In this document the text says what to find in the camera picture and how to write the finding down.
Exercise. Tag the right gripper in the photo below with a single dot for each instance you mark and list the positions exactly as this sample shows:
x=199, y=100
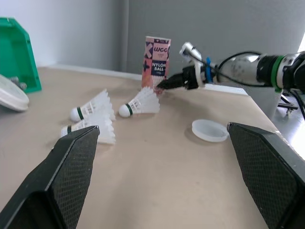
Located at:
x=190, y=77

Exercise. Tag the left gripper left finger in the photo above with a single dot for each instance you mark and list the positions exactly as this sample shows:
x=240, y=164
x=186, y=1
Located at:
x=59, y=181

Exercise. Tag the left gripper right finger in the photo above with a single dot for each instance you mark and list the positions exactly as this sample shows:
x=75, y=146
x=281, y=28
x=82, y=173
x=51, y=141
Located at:
x=269, y=171

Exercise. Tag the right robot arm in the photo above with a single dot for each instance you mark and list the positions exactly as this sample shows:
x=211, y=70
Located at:
x=247, y=69

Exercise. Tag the white plastic tube lid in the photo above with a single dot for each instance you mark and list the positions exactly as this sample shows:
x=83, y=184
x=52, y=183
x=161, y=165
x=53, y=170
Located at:
x=209, y=130

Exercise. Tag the pink patterned shuttlecock tube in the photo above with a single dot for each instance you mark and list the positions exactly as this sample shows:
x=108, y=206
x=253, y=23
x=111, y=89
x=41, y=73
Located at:
x=156, y=62

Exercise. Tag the white shuttlecock green band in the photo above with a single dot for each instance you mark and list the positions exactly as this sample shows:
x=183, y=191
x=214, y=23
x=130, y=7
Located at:
x=94, y=106
x=143, y=102
x=104, y=130

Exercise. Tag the white round plate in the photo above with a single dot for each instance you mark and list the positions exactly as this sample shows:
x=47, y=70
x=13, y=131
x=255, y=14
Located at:
x=10, y=96

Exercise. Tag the green plastic bin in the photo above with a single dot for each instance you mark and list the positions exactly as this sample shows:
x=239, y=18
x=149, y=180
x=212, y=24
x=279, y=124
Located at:
x=16, y=55

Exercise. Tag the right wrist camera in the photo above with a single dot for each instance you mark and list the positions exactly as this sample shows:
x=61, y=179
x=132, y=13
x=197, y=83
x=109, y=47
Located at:
x=189, y=50

